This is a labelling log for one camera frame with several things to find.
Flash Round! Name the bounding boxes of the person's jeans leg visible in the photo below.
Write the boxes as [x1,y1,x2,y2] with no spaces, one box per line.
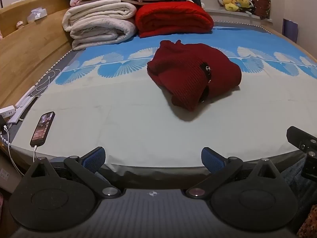
[282,157,317,238]

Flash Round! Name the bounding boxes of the yellow plush toys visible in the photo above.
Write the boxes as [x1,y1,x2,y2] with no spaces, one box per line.
[219,0,255,13]

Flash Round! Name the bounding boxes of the wooden headboard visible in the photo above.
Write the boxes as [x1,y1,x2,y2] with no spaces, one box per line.
[0,0,75,107]

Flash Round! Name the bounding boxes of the dark red cushion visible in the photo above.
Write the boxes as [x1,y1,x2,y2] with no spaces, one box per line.
[253,0,272,20]

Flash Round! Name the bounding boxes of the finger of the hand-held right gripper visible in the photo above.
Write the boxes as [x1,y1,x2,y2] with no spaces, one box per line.
[286,126,317,152]

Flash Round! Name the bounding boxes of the white charging cable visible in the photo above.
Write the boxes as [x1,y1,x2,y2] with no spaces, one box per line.
[3,126,38,177]

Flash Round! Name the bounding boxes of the white folded quilt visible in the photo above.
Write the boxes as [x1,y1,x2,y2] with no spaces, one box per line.
[62,0,137,51]

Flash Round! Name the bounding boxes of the white earphone cable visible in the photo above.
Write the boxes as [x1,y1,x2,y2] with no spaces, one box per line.
[34,69,60,97]

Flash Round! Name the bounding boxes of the white power strip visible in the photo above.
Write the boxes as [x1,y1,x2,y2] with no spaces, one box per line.
[0,105,16,119]

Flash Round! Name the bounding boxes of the white window sill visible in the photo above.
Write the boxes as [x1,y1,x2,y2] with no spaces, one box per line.
[202,0,273,25]

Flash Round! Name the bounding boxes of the cardboard box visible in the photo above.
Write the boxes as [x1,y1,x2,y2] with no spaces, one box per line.
[0,152,23,194]

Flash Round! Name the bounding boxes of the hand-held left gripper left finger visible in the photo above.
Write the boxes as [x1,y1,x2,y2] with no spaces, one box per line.
[30,147,122,199]

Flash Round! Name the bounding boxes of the dark red knit sweater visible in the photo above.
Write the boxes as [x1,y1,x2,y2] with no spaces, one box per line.
[147,40,242,112]

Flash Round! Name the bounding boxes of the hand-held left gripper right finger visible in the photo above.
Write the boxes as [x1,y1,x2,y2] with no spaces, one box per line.
[185,147,279,199]

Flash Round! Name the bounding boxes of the clear tissue packet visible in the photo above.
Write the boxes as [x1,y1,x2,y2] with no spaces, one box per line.
[26,8,47,23]

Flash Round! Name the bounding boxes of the red knitted folded blanket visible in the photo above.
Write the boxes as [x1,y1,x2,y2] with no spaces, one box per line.
[135,0,214,38]

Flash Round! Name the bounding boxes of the black smartphone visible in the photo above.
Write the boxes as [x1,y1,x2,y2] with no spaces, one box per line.
[30,111,55,147]

